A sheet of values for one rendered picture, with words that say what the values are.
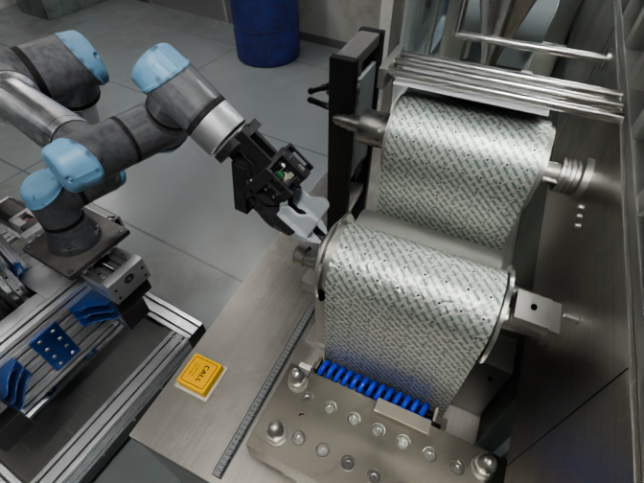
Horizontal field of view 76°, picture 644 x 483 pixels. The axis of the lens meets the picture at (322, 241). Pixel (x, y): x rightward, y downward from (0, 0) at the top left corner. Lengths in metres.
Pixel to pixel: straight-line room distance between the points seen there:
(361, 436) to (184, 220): 2.07
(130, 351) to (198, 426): 1.02
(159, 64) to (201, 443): 0.68
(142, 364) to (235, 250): 0.86
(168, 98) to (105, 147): 0.12
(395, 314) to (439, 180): 0.25
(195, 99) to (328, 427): 0.56
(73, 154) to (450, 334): 0.57
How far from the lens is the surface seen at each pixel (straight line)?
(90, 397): 1.88
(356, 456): 0.75
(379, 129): 0.76
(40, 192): 1.32
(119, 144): 0.67
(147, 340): 1.91
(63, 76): 1.02
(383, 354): 0.71
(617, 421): 0.42
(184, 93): 0.61
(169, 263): 2.42
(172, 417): 0.95
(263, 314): 1.02
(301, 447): 0.75
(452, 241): 0.74
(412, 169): 0.72
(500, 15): 1.11
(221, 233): 2.49
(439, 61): 0.77
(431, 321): 0.59
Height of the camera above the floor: 1.75
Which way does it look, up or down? 48 degrees down
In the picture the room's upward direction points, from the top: straight up
